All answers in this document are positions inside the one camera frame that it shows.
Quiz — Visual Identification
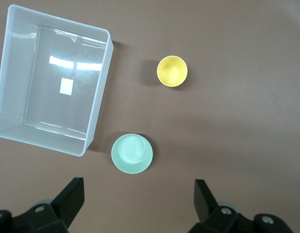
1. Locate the mint green bowl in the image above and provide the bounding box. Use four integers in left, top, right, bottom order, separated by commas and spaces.
111, 133, 154, 175

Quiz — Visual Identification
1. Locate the white rectangular sticker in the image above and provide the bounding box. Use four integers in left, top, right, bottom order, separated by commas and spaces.
59, 78, 74, 95

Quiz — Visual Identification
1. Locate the yellow plastic cup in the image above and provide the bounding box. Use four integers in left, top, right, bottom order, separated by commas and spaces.
157, 55, 189, 87

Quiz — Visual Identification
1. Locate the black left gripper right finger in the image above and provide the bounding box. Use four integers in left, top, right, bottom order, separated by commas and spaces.
188, 179, 295, 233

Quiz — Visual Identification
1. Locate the clear plastic bin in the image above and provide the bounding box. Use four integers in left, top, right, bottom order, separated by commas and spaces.
0, 4, 114, 158

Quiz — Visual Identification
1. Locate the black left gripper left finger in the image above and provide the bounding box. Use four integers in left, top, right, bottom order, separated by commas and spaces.
0, 177, 85, 233

